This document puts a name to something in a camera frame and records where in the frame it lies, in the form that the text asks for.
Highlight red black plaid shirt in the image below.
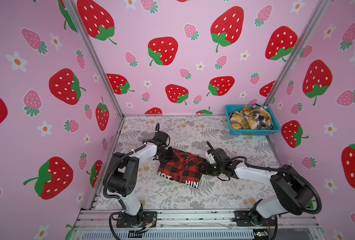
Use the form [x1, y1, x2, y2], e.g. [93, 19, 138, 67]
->
[156, 150, 208, 189]

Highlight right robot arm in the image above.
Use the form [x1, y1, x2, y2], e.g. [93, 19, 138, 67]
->
[204, 157, 322, 226]

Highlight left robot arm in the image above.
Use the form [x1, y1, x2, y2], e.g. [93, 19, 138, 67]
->
[102, 140, 174, 227]

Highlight teal plastic basket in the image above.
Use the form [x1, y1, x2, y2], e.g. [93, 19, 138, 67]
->
[225, 104, 280, 136]

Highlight yellow plaid shirt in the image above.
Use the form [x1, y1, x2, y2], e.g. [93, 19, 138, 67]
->
[230, 105, 274, 130]

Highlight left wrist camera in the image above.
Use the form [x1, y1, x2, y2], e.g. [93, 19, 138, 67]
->
[152, 123, 170, 148]

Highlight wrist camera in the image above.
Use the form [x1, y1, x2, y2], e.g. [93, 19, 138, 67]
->
[152, 123, 170, 148]
[206, 141, 231, 164]

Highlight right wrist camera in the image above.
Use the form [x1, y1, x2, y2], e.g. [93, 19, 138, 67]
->
[206, 141, 231, 164]

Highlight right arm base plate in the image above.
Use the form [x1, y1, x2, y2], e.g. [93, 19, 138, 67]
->
[232, 211, 277, 227]

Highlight aluminium frame rail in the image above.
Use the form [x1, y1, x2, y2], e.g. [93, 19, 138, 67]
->
[75, 209, 320, 231]

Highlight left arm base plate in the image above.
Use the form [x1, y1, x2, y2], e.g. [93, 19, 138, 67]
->
[116, 211, 157, 228]

